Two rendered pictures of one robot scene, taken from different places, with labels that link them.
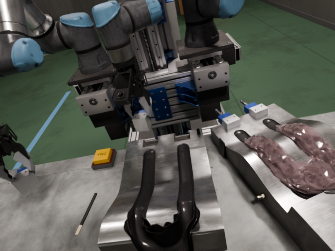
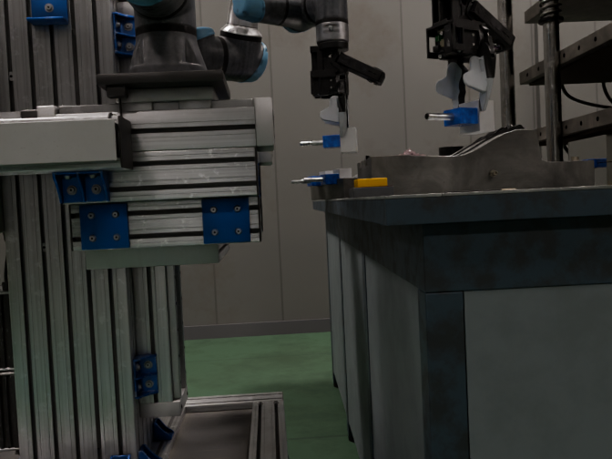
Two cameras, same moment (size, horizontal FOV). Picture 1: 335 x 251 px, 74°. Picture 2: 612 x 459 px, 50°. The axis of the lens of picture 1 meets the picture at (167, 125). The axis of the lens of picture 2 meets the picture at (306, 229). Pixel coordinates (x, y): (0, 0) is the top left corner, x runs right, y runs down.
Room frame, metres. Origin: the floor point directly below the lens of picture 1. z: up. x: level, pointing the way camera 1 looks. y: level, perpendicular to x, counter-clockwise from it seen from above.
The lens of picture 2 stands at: (1.05, 1.54, 0.80)
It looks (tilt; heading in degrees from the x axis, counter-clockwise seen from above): 2 degrees down; 259
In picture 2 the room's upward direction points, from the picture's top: 3 degrees counter-clockwise
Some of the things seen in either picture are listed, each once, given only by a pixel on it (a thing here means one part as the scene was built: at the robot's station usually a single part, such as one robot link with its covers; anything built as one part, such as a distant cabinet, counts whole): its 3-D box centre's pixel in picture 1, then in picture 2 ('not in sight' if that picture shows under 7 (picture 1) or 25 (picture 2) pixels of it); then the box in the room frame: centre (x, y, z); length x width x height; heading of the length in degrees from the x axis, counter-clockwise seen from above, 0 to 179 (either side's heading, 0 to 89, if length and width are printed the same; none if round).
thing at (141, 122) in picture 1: (145, 114); (328, 142); (0.70, 0.07, 0.93); 0.13 x 0.05 x 0.05; 161
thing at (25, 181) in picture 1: (26, 171); (456, 117); (0.57, 0.47, 0.93); 0.13 x 0.05 x 0.05; 18
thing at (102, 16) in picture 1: (111, 25); (330, 1); (0.68, 0.07, 1.25); 0.09 x 0.08 x 0.11; 116
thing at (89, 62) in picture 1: (92, 56); (167, 56); (1.05, 0.24, 1.09); 0.15 x 0.15 x 0.10
